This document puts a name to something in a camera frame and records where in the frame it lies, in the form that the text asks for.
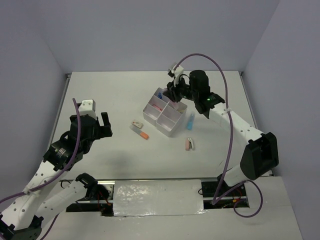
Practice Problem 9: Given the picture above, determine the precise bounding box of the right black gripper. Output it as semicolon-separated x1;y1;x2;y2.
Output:
163;75;198;103

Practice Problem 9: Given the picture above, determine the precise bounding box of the purple highlighter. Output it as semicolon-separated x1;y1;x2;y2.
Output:
170;101;179;111

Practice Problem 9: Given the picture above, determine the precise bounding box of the white eraser with sleeve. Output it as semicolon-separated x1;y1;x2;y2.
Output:
131;120;144;129

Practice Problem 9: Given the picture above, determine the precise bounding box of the light blue highlighter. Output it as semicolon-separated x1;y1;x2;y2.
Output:
186;112;195;131

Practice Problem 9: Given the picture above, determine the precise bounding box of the orange highlighter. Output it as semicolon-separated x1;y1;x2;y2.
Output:
130;125;149;140

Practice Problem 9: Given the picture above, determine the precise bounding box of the pink highlighter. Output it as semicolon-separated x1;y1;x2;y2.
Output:
152;105;162;111

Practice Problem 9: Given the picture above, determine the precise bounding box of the pink small stapler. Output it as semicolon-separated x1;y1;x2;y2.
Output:
185;137;195;151

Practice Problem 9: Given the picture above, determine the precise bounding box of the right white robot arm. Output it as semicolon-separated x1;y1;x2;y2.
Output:
163;70;279;196

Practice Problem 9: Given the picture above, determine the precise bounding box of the white compartment organizer box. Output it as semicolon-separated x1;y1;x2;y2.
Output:
142;88;188;137

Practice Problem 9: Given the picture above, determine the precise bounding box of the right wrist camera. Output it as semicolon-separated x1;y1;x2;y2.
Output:
168;62;184;86

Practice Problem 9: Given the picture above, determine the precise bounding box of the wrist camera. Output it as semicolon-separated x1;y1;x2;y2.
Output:
78;99;97;119
168;62;184;86

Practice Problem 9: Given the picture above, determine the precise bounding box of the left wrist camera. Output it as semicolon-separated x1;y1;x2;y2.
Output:
78;99;97;119

